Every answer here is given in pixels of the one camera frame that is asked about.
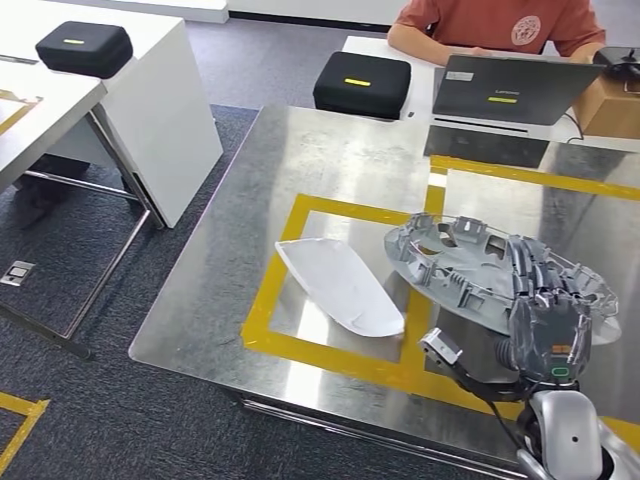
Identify yellow floor tape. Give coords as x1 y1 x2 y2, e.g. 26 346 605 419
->
0 390 51 475

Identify white plastic shell part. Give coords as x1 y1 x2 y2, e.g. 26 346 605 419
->
275 237 406 339

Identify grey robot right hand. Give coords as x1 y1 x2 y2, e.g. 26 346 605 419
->
494 235 593 387

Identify brown cardboard box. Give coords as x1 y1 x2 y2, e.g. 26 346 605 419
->
572 76 640 139

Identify white table metal legs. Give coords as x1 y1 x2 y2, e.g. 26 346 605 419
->
0 62 167 360

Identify dark grey laptop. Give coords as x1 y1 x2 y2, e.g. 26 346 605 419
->
432 54 606 142

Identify black zip case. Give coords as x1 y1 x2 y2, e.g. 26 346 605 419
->
312 51 413 121
35 21 134 79

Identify grey plastic wheel hubcap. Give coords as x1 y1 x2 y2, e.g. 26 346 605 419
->
383 211 623 347

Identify silver floor socket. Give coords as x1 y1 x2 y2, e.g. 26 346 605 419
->
0 260 36 287

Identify person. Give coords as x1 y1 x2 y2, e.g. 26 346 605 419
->
387 0 607 68

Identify black camera bracket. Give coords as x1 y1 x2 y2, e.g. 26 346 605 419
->
439 357 531 405

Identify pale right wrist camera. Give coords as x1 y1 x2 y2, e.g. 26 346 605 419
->
419 327 463 368

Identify black device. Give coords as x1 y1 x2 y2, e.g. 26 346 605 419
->
592 46 640 84

